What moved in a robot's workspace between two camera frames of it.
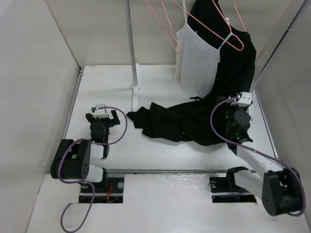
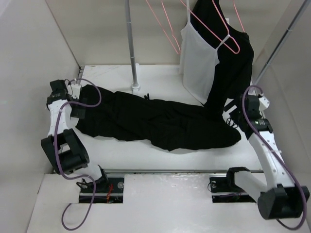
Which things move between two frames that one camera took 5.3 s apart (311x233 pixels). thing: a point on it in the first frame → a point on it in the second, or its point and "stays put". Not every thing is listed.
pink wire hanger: (169, 24) stays put
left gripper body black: (105, 123) → (77, 112)
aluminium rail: (163, 171) stays put
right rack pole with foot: (280, 45) stays put
